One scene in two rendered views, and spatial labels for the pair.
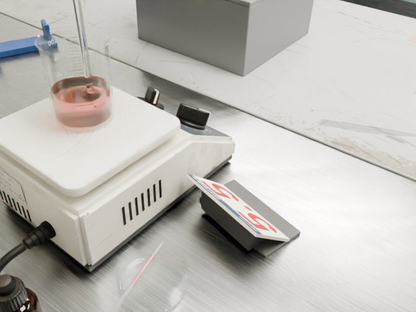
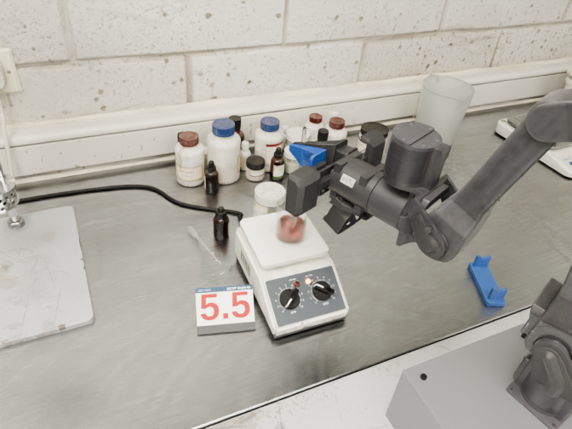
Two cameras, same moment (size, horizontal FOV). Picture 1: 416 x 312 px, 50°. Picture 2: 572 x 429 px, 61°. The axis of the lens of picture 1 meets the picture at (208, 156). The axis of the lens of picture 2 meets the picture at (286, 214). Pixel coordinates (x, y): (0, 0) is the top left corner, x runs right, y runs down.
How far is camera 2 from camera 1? 0.80 m
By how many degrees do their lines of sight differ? 84
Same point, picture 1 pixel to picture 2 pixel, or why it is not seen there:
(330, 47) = not seen: outside the picture
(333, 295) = (158, 324)
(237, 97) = (350, 388)
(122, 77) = (414, 327)
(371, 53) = not seen: outside the picture
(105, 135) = (269, 237)
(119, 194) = (241, 243)
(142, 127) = (266, 250)
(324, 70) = not seen: outside the picture
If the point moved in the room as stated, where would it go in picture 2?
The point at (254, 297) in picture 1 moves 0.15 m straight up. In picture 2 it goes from (182, 298) to (177, 229)
